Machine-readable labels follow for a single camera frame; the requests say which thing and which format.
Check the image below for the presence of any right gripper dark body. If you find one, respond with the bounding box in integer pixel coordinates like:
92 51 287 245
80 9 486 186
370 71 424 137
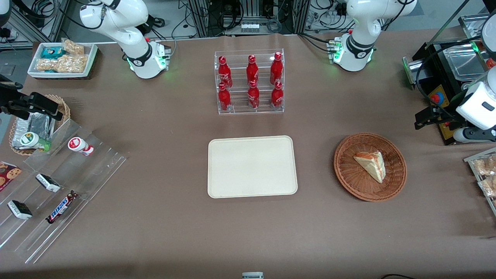
0 82 30 116

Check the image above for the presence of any triangular sandwich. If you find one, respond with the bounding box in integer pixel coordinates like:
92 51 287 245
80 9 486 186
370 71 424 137
353 151 386 184

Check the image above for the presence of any light wicker basket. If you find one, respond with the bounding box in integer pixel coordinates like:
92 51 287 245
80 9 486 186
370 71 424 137
9 94 71 156

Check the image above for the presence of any grey edged snack tray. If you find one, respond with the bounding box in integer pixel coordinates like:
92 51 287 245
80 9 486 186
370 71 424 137
463 147 496 216

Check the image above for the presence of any shiny metal tray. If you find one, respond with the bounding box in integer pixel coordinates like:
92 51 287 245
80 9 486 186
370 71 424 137
442 43 489 81

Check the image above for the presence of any white rectangular snack tray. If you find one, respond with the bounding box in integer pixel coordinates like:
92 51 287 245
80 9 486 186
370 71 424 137
28 42 98 79

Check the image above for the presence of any brown round wicker basket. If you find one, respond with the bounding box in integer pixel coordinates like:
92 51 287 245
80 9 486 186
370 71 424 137
334 133 407 202

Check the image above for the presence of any cream plastic tray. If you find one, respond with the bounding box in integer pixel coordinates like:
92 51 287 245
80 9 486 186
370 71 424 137
208 135 298 199

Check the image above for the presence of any silver foil packet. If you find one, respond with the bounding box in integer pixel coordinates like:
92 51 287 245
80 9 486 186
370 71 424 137
11 113 52 150

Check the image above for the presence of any green white yogurt bottle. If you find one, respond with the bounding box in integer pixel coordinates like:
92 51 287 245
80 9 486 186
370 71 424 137
20 132 51 152

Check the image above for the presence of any black control box machine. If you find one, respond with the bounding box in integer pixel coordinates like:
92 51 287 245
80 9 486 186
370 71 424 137
402 38 496 146

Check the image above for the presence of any large rice cracker pack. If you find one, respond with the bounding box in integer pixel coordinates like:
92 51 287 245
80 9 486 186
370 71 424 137
36 54 89 74

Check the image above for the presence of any red white yogurt bottle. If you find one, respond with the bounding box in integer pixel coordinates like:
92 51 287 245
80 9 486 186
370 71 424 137
68 137 94 156

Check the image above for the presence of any teal snack pack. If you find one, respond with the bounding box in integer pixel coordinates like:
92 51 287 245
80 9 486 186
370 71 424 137
41 46 65 59

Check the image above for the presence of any clear bagged cracker pack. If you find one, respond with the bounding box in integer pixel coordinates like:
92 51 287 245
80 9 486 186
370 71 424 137
474 154 496 177
477 176 496 198

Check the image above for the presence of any chocolate chip cookie package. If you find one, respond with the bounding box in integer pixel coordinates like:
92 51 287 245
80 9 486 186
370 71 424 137
0 161 22 192

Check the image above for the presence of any small rice cracker pack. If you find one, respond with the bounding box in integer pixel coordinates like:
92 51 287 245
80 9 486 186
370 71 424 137
61 38 85 55

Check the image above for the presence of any small black white box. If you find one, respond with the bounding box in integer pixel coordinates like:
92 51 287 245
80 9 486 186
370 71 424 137
36 174 61 193
8 200 33 220

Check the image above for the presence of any clear acrylic stepped shelf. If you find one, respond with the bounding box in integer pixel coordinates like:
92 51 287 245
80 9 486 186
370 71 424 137
0 118 127 264

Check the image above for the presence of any snickers bar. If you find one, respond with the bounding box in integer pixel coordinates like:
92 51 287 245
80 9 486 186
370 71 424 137
46 190 79 224

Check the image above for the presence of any white base connector box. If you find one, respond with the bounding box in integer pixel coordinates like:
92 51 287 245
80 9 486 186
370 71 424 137
326 38 343 65
154 41 172 71

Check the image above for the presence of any red cola bottle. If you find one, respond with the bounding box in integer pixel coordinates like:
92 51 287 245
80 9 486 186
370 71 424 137
271 81 284 108
246 55 259 84
270 52 284 85
248 80 260 109
218 83 232 112
218 56 233 89

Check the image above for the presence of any clear acrylic bottle rack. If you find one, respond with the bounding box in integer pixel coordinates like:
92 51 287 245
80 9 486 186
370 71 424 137
214 49 285 115

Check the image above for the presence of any aluminium frame rack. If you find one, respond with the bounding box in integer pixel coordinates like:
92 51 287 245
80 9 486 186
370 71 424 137
188 0 311 38

